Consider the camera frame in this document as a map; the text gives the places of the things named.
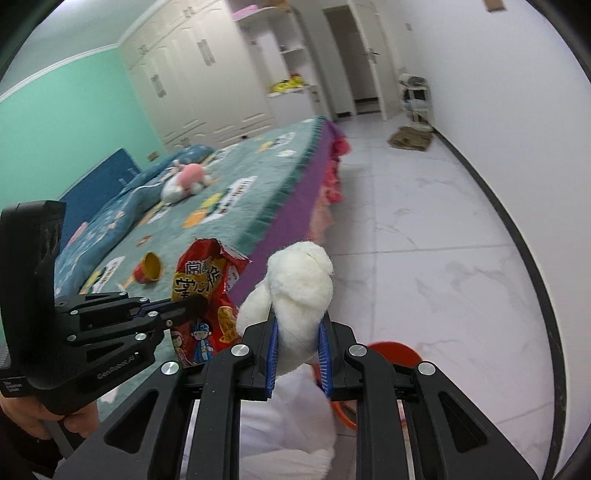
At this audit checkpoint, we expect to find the red snack bag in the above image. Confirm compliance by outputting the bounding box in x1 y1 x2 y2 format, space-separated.
170 237 253 369

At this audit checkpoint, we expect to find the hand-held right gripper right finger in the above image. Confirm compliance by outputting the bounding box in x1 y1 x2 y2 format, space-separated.
318 314 539 480

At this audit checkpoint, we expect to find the pink and white plush toy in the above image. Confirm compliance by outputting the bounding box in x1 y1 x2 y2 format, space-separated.
160 159 211 204

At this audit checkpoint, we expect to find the red paper cup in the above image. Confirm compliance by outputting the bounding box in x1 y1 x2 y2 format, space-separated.
133 251 164 285

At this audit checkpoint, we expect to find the purple ruffled bed skirt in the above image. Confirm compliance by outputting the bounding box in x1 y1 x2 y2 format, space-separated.
228 121 353 308

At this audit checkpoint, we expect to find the white shelf rack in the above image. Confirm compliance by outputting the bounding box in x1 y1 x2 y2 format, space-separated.
399 72 435 130

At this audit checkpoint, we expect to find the yellow toy pile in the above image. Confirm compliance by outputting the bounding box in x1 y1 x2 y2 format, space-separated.
270 76 306 96

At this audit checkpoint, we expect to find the blue quilted headboard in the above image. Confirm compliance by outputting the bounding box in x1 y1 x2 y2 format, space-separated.
58 148 142 246

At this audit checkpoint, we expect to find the orange trash bin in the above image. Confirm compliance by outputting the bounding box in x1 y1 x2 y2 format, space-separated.
309 342 424 433

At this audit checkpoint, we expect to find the white door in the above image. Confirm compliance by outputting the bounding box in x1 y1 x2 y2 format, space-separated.
349 0 400 121

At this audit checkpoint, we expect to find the blue floral quilt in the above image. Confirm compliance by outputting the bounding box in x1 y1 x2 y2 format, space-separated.
53 144 216 297

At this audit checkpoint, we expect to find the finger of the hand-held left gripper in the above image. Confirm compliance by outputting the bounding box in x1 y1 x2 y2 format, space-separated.
54 292 209 330
66 318 172 361

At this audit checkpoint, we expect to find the white tissue wad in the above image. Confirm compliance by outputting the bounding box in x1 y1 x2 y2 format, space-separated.
236 240 334 376

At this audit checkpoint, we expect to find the flattened cardboard piece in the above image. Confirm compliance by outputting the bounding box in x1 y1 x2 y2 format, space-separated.
387 126 435 152

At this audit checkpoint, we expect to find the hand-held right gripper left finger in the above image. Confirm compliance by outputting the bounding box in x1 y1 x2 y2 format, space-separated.
53 318 280 480

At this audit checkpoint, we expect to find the person's left hand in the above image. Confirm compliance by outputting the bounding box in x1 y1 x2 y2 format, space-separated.
0 394 100 439

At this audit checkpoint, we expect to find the white bin liner bag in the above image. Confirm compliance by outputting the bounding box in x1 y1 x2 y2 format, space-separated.
184 367 362 480

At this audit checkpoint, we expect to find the white wardrobe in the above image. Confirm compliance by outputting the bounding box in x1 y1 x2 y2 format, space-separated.
117 0 334 151

